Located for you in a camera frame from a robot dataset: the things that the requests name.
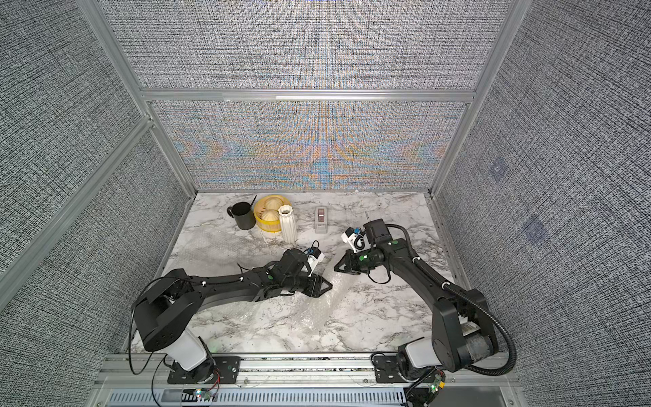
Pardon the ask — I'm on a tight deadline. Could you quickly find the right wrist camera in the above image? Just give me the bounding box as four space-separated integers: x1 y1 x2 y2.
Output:
341 227 366 253

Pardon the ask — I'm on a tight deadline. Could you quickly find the grey tape dispenser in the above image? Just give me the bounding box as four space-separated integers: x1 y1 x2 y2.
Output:
315 206 328 234

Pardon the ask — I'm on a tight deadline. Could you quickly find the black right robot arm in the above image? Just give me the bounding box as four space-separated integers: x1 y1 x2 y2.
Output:
334 219 499 372

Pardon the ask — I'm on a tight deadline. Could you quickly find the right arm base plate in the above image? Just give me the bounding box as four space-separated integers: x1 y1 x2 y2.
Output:
371 352 445 384

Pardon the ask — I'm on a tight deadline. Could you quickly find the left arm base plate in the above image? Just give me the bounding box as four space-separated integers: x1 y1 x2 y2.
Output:
167 355 242 385

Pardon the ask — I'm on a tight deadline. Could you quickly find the steamed bun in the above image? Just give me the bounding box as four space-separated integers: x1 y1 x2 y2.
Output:
264 197 284 211
261 210 280 223

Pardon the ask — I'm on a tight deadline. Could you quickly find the tall white ribbed vase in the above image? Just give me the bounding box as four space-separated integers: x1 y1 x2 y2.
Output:
281 294 340 352

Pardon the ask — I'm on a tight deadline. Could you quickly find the steamed bun front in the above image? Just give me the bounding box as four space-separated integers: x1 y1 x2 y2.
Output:
261 210 280 223

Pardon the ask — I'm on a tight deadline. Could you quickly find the yellow bamboo steamer basket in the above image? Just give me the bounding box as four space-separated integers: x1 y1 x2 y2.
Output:
254 194 291 233

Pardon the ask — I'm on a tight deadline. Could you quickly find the small white ribbed vase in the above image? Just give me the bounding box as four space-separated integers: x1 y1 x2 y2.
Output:
278 205 298 244

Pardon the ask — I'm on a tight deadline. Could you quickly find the black mug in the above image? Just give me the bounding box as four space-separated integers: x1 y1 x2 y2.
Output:
226 197 257 231

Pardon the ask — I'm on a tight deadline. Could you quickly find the steamed bun back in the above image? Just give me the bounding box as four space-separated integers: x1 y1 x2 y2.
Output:
264 197 284 211

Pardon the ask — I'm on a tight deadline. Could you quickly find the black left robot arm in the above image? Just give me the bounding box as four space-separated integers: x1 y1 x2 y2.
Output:
132 249 333 371

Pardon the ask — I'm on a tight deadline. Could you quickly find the aluminium front rail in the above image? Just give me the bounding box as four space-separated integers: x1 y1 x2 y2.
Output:
96 352 520 393

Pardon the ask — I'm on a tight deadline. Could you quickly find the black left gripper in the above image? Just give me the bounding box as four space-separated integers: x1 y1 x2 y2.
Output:
283 275 333 300

